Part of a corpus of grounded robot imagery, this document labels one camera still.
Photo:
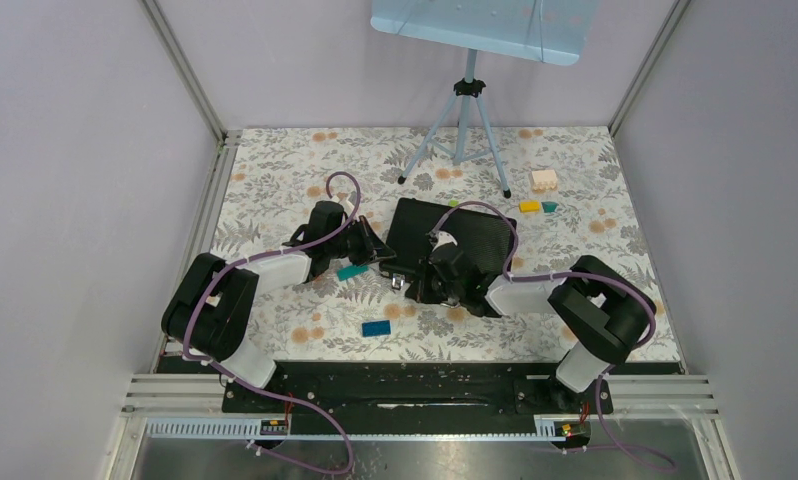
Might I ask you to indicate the green small block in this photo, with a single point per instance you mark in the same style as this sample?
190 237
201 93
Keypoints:
549 207

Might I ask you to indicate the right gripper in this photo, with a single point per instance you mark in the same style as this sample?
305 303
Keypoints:
421 290

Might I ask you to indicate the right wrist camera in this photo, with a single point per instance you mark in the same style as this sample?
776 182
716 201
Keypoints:
444 243

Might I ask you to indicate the yellow block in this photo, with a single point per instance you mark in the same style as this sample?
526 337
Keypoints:
529 207

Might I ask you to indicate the blue lego brick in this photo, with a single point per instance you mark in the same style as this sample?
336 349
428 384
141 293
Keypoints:
373 329

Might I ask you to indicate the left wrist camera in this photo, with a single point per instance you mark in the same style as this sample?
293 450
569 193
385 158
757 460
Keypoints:
349 205

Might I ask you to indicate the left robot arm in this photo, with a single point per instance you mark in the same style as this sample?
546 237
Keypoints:
211 307

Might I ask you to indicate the light blue perforated board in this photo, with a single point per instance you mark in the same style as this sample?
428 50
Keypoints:
546 31

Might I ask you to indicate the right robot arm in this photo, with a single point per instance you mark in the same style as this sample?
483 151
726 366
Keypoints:
609 317

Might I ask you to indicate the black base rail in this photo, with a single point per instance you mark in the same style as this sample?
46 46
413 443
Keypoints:
424 399

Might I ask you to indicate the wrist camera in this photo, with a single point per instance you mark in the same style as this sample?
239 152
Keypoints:
444 243
349 205

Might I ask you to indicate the black poker case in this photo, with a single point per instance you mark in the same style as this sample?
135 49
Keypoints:
417 226

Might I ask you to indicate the blue tripod stand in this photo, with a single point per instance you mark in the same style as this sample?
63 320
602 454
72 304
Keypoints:
468 90

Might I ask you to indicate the beige lego brick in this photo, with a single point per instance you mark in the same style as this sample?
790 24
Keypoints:
543 180

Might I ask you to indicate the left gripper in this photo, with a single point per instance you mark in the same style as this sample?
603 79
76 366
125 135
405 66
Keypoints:
372 247

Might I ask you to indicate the teal rectangular block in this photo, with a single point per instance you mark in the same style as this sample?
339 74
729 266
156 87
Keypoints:
348 272

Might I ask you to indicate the floral table cloth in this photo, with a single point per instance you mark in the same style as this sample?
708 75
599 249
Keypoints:
279 174

